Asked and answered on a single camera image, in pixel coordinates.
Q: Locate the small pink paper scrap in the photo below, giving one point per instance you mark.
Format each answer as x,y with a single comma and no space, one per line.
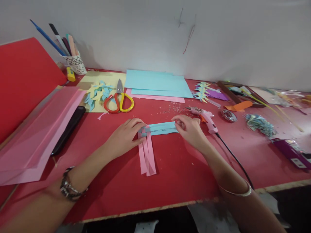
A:
102,116

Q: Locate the round glittery disc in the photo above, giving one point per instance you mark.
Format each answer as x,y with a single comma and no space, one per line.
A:
229,115

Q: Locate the long yellow paper strip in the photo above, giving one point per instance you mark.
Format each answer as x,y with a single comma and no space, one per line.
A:
264,104

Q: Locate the pink paper sheet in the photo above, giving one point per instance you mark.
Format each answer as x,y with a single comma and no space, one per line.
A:
158,97

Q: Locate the purple power strip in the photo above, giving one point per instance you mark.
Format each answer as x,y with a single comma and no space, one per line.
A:
291,151

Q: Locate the heap of clear plastic wrap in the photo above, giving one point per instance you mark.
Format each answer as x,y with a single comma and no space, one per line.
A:
289,97

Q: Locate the thin wooden stick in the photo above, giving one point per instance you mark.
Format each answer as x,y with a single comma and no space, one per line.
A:
290,119

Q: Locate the yellow glue stick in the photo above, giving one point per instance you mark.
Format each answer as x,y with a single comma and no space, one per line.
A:
71,74

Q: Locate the brown wooden tray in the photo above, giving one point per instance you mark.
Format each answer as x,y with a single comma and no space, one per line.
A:
228,91

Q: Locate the scattered paper crumbs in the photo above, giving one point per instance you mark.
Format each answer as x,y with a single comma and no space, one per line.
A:
167,109

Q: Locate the folded pink paper sheets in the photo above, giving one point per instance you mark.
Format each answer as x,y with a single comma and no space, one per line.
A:
36,136

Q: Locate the long black case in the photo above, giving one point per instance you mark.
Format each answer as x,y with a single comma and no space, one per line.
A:
70,126

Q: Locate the white patterned pen cup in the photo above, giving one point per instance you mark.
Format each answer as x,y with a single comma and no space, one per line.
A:
75,63

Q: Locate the pink and green pen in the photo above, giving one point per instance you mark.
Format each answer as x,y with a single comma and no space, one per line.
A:
71,43

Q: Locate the orange paper cutout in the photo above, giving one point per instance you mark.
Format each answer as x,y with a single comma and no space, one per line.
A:
239,106

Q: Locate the large red paper sheet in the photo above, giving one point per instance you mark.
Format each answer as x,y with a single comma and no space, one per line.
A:
21,82

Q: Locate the person's left thumb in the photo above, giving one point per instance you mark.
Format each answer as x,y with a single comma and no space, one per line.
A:
138,136

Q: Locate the person's right hand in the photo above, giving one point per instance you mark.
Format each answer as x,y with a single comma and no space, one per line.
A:
192,132

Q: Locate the person's right fingers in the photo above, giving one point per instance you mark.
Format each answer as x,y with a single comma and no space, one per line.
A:
181,126

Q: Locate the black marker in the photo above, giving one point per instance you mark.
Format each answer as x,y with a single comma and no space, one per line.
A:
57,36

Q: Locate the blue paper strip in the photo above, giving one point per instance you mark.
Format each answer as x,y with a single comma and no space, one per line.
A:
160,124
161,128
162,132

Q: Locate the blue and yellow paper garland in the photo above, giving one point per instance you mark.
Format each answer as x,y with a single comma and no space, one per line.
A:
202,91

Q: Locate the blue pencil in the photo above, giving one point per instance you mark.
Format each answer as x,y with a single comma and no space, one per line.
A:
47,37

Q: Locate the pile of cut paper pieces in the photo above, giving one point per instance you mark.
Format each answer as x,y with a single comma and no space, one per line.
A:
97,94

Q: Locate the teal fringed paper ornament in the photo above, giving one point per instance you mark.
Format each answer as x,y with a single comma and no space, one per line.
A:
260,125

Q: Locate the purple paper piece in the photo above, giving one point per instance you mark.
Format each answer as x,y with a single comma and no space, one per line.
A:
217,94

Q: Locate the yellow paper sheet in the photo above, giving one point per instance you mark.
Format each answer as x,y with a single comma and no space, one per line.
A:
85,78

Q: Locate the pink glue gun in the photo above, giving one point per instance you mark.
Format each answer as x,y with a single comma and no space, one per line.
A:
206,117

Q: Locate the stack of blue paper sheets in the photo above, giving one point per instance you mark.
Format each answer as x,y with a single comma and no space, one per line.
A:
155,82

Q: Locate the person's right index finger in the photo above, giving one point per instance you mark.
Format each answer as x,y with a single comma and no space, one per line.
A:
179,117

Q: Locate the person's left hand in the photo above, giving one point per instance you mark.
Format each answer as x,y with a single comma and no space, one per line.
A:
122,138

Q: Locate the person's left index finger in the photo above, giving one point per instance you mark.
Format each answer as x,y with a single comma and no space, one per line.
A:
139,122

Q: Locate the dark maroon pen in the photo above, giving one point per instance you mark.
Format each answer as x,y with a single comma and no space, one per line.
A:
66,45

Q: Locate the pink paper strip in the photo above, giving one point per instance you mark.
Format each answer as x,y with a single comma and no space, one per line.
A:
142,157
152,155
147,160

